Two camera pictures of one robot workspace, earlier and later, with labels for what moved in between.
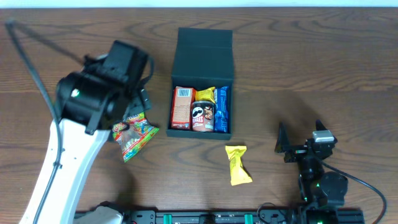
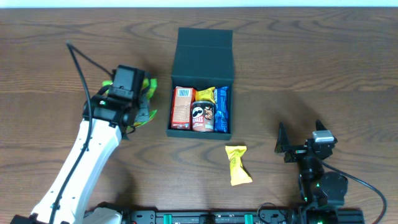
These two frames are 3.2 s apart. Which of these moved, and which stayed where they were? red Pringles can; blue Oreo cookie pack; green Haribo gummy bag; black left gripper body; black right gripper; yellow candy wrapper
Moved: green Haribo gummy bag; black left gripper body
Stayed: red Pringles can; blue Oreo cookie pack; black right gripper; yellow candy wrapper
